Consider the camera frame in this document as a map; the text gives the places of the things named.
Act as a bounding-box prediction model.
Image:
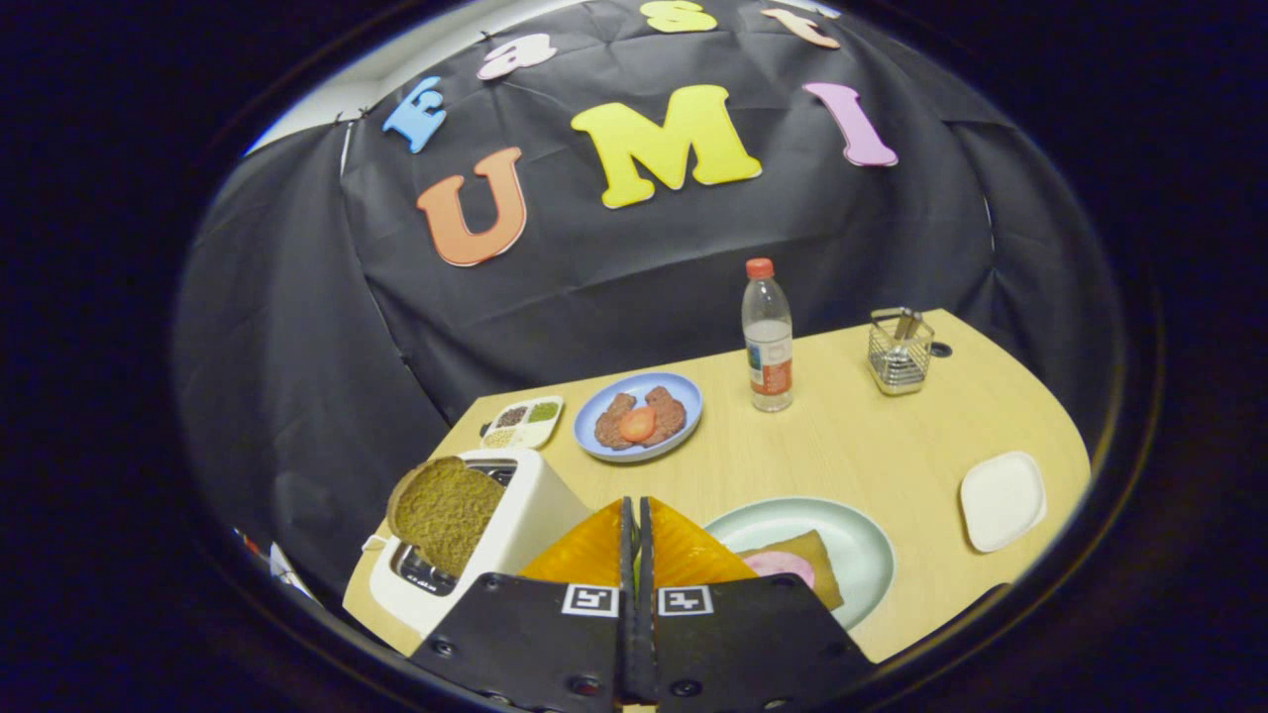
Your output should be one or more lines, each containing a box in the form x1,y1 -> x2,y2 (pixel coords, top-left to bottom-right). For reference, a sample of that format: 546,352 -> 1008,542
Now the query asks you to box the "blue plate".
574,372 -> 703,463

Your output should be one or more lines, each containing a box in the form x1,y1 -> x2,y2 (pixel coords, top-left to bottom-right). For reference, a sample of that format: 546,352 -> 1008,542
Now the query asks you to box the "white seasoning tray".
479,395 -> 565,451

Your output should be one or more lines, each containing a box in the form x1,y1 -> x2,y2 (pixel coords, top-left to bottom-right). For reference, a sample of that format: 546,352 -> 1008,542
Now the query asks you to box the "brown meat patty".
644,386 -> 687,447
595,393 -> 640,451

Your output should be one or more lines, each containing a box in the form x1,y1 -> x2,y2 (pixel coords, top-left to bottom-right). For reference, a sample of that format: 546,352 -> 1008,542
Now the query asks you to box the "clear plastic water bottle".
742,257 -> 795,413

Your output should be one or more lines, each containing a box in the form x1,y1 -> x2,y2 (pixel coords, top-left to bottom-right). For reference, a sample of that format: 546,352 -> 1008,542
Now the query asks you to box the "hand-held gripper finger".
637,497 -> 877,713
408,497 -> 640,712

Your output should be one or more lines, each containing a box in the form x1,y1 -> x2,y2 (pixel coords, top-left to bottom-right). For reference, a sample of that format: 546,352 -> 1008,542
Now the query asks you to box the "pale green plate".
701,497 -> 896,632

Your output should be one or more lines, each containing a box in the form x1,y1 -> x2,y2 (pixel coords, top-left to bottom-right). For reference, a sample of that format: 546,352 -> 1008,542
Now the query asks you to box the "metal wire utensil holder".
867,308 -> 935,397

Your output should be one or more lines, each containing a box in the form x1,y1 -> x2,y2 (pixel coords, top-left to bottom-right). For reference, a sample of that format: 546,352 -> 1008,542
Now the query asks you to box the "white square plate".
959,451 -> 1047,554

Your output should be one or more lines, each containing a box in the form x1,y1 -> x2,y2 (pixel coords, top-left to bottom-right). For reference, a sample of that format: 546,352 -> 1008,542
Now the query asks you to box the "tan bread slice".
738,530 -> 845,612

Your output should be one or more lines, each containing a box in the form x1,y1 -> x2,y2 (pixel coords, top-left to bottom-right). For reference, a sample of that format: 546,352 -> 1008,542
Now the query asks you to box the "brown toast slice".
386,456 -> 506,578

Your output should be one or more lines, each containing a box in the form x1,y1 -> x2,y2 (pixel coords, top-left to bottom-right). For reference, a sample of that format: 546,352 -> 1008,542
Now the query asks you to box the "pink ham slice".
741,551 -> 817,591

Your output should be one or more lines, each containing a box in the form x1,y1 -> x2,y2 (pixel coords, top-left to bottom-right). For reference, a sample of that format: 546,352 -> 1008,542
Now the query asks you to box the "white toaster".
369,448 -> 595,637

